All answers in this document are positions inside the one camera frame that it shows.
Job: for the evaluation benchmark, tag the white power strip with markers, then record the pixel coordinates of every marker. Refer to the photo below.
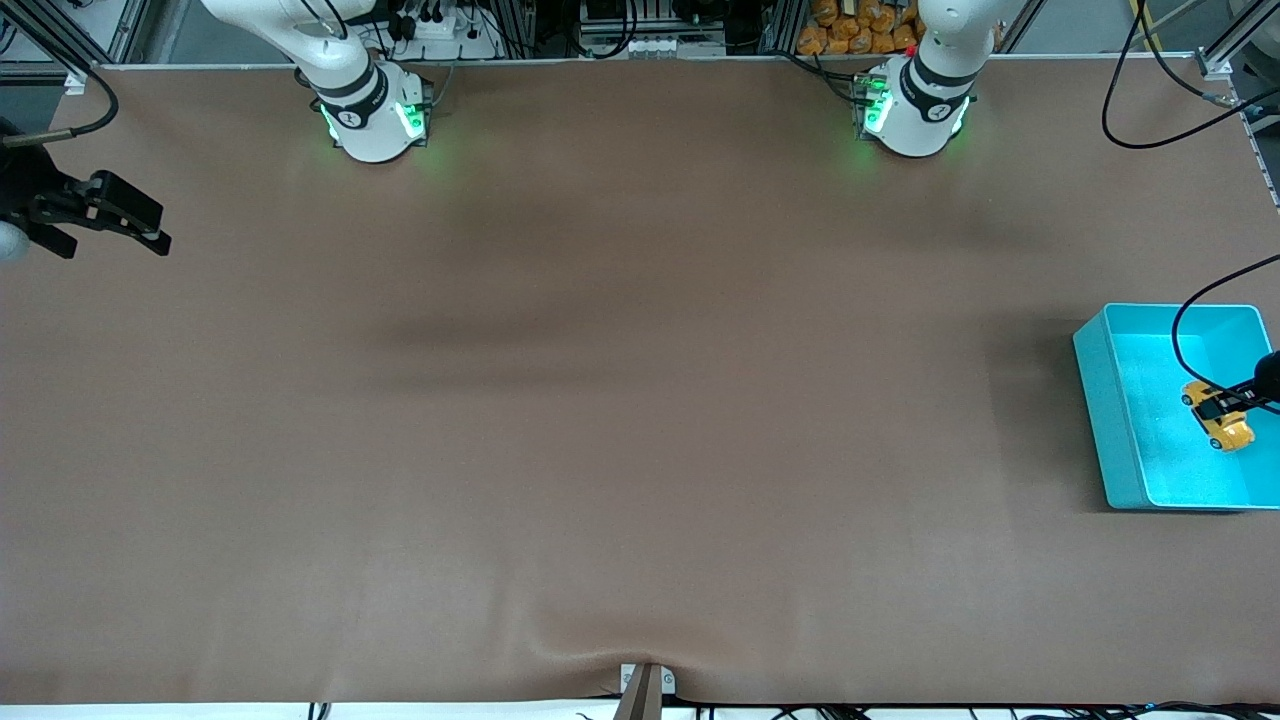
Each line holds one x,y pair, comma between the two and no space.
445,35

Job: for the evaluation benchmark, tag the white terminal connector strip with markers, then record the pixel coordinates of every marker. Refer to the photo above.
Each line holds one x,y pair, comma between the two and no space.
655,47

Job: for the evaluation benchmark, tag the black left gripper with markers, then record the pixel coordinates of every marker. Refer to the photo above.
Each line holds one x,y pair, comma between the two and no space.
1269,374

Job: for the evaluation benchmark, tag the turquoise plastic bin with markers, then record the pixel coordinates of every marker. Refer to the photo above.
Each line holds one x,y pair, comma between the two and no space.
1150,450

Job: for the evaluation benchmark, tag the brown table cover cloth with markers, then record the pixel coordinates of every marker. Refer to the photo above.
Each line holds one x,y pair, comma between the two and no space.
640,400

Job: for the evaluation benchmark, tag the grey metal clamp bracket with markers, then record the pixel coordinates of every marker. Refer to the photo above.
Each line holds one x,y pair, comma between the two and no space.
647,682

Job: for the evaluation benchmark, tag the aluminium frame profile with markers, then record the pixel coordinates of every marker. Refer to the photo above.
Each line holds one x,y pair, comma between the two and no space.
90,30
1235,45

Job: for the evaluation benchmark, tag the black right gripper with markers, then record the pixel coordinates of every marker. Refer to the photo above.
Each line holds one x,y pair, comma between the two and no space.
22,190

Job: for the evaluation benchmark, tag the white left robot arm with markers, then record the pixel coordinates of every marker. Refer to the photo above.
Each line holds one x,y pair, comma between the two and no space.
920,115

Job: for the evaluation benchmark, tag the orange packets pile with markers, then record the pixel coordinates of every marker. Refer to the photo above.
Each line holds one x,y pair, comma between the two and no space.
860,25

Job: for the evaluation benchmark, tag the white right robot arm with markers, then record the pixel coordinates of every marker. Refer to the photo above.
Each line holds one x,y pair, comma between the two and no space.
370,120

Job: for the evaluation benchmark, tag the yellow beetle toy car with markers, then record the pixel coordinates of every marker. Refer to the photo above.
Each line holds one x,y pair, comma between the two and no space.
1235,435

